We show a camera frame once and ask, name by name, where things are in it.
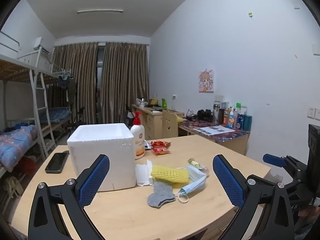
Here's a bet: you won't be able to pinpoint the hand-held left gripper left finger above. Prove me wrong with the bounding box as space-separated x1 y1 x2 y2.
27 154 110 240

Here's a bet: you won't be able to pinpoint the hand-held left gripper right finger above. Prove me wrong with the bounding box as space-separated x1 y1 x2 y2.
212 154 295 240

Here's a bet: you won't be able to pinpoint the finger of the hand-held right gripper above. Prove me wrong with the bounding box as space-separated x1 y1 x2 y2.
262 153 308 178
285 175 313 198

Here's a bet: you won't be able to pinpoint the white foam box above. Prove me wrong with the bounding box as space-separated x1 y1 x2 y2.
67 123 137 192

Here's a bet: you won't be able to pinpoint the blue face mask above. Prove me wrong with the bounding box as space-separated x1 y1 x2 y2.
174 165 207 204

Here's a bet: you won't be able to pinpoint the white foam sheet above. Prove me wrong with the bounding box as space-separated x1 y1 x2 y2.
146 159 154 186

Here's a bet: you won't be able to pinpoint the yellow foam fruit net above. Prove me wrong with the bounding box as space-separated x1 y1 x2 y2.
150 164 189 183

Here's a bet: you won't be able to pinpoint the grey sock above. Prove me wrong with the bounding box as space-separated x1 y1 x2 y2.
147 181 176 208

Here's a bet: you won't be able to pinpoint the person's right hand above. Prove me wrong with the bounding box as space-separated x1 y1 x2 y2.
297 205 320 229

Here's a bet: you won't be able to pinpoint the black smartphone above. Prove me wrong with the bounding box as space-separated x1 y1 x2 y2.
45 151 70 174

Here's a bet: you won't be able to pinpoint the teal box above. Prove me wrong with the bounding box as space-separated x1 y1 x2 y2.
243 115 253 131

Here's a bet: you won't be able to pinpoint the printed paper sheets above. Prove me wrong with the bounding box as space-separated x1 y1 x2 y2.
193 125 236 136

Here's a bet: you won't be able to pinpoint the white bottle with green cap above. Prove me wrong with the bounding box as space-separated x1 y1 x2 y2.
233 102 242 128

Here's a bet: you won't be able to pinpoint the white lotion pump bottle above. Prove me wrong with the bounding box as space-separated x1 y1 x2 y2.
130 111 146 160

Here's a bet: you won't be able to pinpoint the black folding chair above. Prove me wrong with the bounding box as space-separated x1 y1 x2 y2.
69 107 86 131

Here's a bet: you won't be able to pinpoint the red cloth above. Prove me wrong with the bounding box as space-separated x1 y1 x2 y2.
15 156 36 176

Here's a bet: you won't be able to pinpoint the black headphones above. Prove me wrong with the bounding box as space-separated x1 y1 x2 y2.
197 109 213 122

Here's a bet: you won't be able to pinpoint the white metal bunk bed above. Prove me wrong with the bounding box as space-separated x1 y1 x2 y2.
0 31 58 205
49 64 75 133

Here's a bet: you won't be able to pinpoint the black tripod stand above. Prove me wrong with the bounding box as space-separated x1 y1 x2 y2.
125 104 133 126

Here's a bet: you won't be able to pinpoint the blue checked mattress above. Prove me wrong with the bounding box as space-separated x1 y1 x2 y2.
47 107 72 123

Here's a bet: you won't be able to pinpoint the wooden desk with drawers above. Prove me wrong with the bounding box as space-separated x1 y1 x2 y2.
132 104 186 141

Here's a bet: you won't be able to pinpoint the wooden chair with smiley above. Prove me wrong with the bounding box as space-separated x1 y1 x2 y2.
162 109 179 139

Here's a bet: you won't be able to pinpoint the beige cloth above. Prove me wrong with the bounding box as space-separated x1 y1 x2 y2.
2 176 23 201

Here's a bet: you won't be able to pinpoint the blue plaid blanket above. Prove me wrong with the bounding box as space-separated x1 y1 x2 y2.
0 123 38 172

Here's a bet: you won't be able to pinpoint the white bunk bed ladder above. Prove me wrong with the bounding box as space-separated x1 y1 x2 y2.
29 69 57 157

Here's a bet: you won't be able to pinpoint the dark hanging clothes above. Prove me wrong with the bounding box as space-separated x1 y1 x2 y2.
57 76 77 103

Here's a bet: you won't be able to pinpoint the brown curtain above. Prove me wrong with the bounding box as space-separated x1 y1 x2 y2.
51 42 99 126
100 42 150 125

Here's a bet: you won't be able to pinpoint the blue clothes hangers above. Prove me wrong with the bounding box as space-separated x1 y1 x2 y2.
56 69 72 79

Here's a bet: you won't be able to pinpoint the white air conditioner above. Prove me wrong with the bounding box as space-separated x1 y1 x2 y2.
33 37 50 55

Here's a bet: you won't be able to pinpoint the ceiling tube light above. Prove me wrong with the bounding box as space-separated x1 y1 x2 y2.
77 9 124 14

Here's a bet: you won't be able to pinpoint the white double wall socket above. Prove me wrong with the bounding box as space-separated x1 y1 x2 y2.
307 106 320 120

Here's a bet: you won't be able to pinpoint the cartoon wall poster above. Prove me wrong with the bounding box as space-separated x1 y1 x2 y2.
199 69 215 93

